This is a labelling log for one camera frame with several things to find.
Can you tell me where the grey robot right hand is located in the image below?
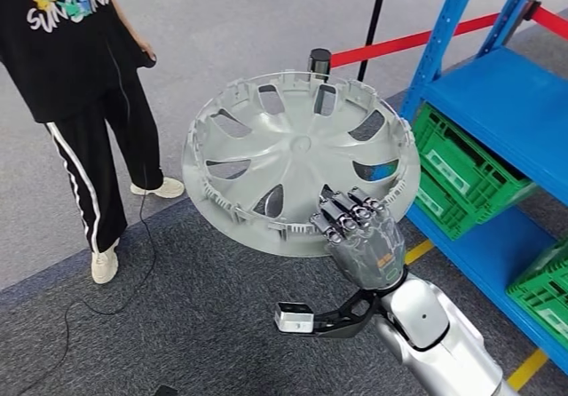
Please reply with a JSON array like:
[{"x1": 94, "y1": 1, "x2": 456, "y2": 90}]
[{"x1": 309, "y1": 186, "x2": 407, "y2": 291}]

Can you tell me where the grey plastic wheel hubcap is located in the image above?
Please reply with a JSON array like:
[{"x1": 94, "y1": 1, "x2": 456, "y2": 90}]
[{"x1": 181, "y1": 70, "x2": 422, "y2": 259}]

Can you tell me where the blue metal shelf rack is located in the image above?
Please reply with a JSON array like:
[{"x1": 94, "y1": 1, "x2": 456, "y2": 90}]
[{"x1": 399, "y1": 0, "x2": 568, "y2": 376}]

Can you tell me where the green plastic crate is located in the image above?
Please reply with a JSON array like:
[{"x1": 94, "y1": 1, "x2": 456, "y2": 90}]
[
  {"x1": 410, "y1": 103, "x2": 539, "y2": 242},
  {"x1": 505, "y1": 239, "x2": 568, "y2": 351}
]

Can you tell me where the black stanchion with round base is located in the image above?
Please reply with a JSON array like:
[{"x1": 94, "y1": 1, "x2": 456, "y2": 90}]
[{"x1": 307, "y1": 47, "x2": 332, "y2": 83}]

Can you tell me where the black curved pole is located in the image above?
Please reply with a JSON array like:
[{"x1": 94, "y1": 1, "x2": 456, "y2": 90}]
[{"x1": 356, "y1": 0, "x2": 387, "y2": 83}]

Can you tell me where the standing person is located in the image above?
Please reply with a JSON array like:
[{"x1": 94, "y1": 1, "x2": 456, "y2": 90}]
[{"x1": 0, "y1": 0, "x2": 186, "y2": 286}]

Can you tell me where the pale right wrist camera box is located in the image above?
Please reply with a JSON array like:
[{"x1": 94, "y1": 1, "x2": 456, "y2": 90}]
[{"x1": 274, "y1": 302, "x2": 315, "y2": 336}]

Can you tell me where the thin black cable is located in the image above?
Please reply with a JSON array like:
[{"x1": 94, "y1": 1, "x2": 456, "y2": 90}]
[{"x1": 17, "y1": 40, "x2": 158, "y2": 396}]

